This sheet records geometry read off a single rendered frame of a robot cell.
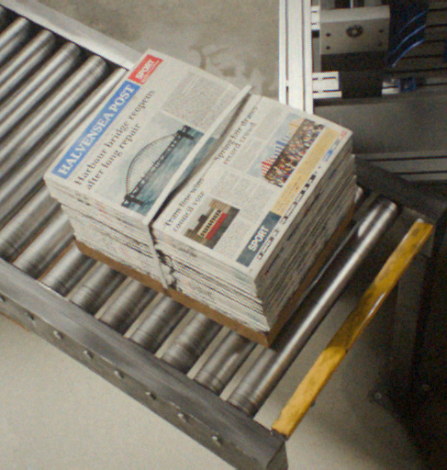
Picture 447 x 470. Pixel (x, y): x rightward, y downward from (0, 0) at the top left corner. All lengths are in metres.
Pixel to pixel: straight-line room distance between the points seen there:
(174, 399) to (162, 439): 0.85
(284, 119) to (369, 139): 1.04
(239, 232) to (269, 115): 0.21
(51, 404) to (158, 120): 1.12
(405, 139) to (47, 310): 1.19
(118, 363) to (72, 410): 0.89
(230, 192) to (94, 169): 0.21
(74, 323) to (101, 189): 0.27
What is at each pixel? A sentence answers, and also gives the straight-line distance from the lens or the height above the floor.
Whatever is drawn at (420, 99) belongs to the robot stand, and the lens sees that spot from 2.50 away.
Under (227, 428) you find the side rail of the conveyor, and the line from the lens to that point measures 1.40.
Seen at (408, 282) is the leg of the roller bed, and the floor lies 0.56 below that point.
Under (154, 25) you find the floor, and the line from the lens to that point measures 3.05.
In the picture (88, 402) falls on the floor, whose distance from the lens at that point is 2.34.
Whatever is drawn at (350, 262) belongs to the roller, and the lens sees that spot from 1.51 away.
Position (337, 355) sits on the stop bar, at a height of 0.82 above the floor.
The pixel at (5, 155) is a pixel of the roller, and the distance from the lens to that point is 1.75.
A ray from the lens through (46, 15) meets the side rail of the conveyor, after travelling 1.97.
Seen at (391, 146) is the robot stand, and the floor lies 0.21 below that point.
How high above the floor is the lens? 2.10
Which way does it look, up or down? 57 degrees down
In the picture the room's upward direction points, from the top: 11 degrees counter-clockwise
